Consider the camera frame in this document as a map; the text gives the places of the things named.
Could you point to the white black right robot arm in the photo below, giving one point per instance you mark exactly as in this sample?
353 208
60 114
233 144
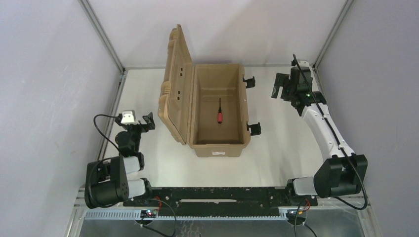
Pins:
343 170

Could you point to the red handled black screwdriver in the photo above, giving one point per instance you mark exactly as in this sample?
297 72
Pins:
219 115

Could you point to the black front bin latch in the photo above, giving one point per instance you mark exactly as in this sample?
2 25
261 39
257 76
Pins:
254 129

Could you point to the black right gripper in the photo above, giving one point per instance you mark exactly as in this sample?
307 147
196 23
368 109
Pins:
285 86

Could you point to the black rear bin latch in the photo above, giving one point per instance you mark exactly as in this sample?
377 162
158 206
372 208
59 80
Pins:
250 83

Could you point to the controller circuit board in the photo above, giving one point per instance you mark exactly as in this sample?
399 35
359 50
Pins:
148 213
295 218

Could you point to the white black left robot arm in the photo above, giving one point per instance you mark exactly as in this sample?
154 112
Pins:
106 181

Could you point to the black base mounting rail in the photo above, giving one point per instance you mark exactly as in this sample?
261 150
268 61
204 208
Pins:
214 202

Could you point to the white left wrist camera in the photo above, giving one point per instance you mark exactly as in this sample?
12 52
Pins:
128 117

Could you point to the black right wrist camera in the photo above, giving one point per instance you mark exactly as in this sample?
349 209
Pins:
301 73

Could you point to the right controller circuit board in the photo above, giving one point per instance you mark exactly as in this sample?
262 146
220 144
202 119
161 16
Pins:
295 218

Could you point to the black bin latch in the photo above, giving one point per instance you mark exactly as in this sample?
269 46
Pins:
254 129
250 83

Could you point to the aluminium frame rail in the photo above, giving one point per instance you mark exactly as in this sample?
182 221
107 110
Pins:
103 75

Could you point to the left controller circuit board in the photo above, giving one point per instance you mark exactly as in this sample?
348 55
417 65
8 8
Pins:
148 213

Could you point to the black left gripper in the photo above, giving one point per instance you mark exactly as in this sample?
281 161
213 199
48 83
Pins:
141 125

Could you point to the tan plastic storage bin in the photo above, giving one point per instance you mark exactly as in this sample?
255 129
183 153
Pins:
205 136

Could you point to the tan hinged bin lid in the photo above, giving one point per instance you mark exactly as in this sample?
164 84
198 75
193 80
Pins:
176 89

